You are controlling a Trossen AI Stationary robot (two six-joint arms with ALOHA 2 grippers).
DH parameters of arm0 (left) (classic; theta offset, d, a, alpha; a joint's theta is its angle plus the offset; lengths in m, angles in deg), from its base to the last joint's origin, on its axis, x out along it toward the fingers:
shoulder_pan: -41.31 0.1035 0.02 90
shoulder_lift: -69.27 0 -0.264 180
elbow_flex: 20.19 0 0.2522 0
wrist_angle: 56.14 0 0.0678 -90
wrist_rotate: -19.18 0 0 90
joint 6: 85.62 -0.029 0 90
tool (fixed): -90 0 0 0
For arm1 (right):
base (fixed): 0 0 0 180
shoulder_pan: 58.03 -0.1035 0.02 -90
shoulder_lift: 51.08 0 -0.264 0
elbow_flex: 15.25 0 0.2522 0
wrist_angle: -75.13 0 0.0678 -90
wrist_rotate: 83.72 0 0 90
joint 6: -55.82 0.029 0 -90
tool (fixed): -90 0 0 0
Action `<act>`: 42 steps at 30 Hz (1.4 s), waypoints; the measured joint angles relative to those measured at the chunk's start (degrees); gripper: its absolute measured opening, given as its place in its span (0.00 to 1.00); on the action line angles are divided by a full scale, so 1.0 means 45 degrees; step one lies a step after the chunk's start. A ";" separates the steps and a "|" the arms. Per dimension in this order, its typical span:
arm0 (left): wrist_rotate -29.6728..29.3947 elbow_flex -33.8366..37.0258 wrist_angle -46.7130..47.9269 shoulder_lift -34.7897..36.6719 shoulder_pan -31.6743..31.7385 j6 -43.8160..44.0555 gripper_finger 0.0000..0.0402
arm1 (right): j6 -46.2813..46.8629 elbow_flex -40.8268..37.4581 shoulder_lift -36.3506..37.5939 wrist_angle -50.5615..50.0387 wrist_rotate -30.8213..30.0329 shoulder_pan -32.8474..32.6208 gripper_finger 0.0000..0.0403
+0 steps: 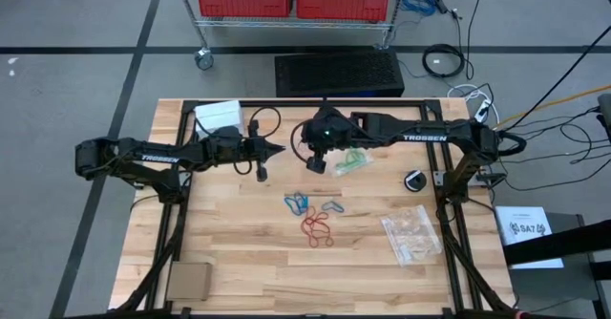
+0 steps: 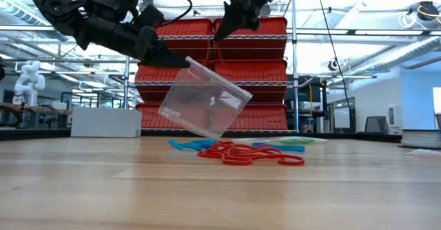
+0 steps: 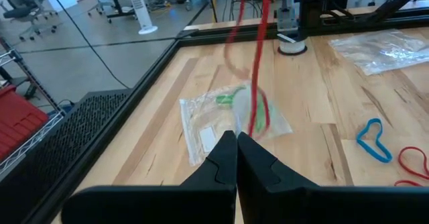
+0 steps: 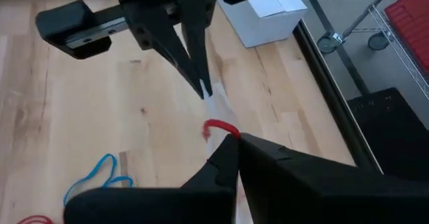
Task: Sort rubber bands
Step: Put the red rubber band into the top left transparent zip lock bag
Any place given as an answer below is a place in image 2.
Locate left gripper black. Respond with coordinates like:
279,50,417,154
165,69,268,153
82,14,192,69

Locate blue rubber band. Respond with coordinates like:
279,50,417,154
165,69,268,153
168,138,204,151
191,138,218,151
251,141,306,153

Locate white cardboard box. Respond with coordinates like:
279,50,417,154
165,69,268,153
70,106,143,138

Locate dark monitor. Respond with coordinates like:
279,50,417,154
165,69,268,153
284,84,322,103

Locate black upright stand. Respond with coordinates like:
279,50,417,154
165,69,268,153
320,79,329,134

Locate wooden workbench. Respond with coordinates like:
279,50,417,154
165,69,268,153
0,102,72,129

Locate white framed board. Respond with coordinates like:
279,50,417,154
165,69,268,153
332,97,356,134

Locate dark office chair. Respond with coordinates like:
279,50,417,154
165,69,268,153
364,116,389,135

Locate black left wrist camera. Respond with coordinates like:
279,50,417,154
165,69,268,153
137,4,165,30

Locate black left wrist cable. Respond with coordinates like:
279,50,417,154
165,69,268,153
127,0,193,28

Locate chrome wire shelf rack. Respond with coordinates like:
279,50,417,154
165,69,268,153
123,0,300,134

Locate yellow hanging cable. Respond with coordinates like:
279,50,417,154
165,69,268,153
307,81,314,121

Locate black aluminium table frame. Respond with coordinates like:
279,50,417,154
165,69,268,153
0,128,402,143

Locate silver ventilation duct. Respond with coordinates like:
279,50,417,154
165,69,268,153
354,36,441,73

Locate black hose loop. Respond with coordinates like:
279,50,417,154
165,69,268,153
0,104,25,129

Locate white wall dispenser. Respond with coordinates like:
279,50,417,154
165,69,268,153
387,104,402,129

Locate ceiling cable reel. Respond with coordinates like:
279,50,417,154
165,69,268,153
399,1,441,31

